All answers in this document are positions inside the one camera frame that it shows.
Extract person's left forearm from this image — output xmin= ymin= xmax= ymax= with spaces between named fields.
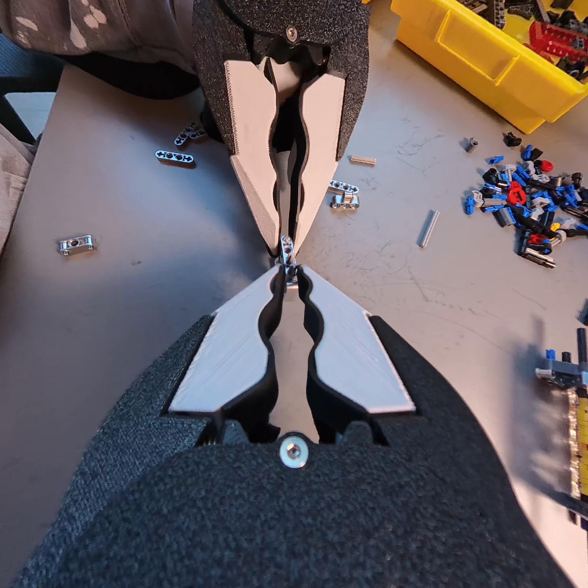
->
xmin=0 ymin=0 xmax=199 ymax=76

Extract grey desk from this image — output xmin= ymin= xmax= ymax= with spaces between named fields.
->
xmin=0 ymin=28 xmax=588 ymax=588

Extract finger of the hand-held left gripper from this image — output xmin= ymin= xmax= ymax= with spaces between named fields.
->
xmin=224 ymin=59 xmax=292 ymax=253
xmin=292 ymin=75 xmax=348 ymax=239

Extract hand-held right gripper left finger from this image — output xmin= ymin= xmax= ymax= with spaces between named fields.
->
xmin=168 ymin=265 xmax=288 ymax=421

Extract grey brick beam assembly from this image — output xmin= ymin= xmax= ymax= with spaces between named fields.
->
xmin=281 ymin=235 xmax=301 ymax=288

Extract grey double-loop brick connector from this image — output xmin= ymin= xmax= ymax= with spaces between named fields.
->
xmin=328 ymin=180 xmax=362 ymax=210

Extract thin grey axle rod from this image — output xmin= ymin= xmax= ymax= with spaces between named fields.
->
xmin=416 ymin=209 xmax=442 ymax=250

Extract yellow and clear brick model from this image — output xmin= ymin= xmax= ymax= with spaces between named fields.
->
xmin=534 ymin=326 xmax=588 ymax=530

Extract small yellow parts bin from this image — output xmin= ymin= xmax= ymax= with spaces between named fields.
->
xmin=390 ymin=0 xmax=588 ymax=135

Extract heap of black red parts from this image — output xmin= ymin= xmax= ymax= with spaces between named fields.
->
xmin=460 ymin=0 xmax=588 ymax=80

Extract small silver brick connector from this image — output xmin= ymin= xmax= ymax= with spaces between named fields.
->
xmin=56 ymin=234 xmax=97 ymax=256

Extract pile of blue brick pieces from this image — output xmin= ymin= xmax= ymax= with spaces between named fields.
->
xmin=463 ymin=145 xmax=588 ymax=270

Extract long grey holed beam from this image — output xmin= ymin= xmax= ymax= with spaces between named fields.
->
xmin=154 ymin=148 xmax=197 ymax=167

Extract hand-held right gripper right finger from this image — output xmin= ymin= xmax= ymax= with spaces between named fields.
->
xmin=300 ymin=265 xmax=417 ymax=421

